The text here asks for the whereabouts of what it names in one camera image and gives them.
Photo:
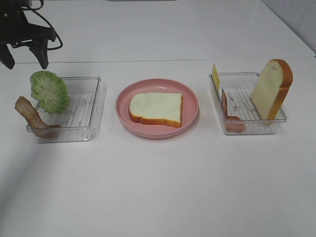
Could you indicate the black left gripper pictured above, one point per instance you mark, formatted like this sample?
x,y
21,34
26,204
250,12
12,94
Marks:
x,y
16,30

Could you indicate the green lettuce leaf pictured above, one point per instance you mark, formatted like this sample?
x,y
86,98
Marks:
x,y
50,91

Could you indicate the tray bacon strip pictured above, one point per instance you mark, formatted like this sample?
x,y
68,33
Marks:
x,y
234,124
24,107

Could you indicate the tray bread slice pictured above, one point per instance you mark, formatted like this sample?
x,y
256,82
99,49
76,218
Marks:
x,y
156,108
271,88

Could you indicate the yellow cheese slice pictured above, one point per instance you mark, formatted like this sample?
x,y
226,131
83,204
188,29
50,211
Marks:
x,y
216,78

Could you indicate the clear left plastic tray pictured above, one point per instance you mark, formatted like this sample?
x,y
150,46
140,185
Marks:
x,y
81,120

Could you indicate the clear plastic tray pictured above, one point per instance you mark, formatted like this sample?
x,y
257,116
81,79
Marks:
x,y
81,120
238,87

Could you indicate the pink round plate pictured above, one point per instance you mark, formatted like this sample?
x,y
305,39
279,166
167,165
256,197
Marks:
x,y
189,111

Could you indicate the clear right plastic tray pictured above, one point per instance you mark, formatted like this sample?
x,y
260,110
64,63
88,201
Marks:
x,y
238,87

